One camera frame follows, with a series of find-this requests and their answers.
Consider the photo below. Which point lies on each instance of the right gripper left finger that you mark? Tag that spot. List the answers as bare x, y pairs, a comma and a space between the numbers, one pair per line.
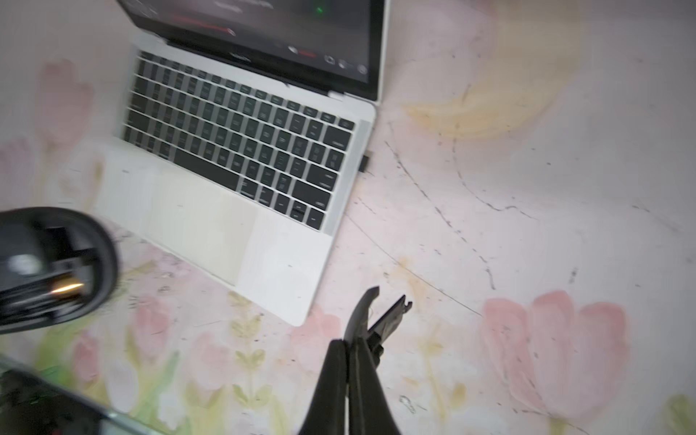
328, 410

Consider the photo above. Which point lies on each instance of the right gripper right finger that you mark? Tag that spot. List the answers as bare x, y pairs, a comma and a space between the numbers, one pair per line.
368, 409

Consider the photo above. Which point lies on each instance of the black wireless mouse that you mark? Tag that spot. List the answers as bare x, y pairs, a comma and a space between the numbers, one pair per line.
57, 265

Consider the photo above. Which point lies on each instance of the silver laptop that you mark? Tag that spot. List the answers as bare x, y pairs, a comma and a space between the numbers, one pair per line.
242, 130

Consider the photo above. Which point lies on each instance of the floral pink table mat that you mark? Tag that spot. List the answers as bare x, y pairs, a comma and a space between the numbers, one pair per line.
531, 189

